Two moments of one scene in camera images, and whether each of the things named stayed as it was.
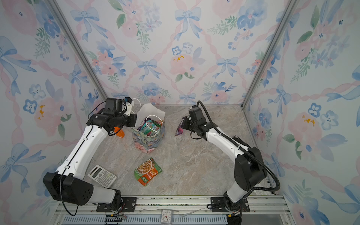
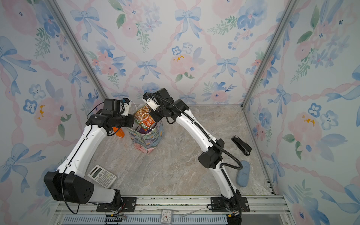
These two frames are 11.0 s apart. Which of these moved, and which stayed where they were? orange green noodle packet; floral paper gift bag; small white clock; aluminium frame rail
Moved: orange green noodle packet
Stayed: aluminium frame rail; small white clock; floral paper gift bag
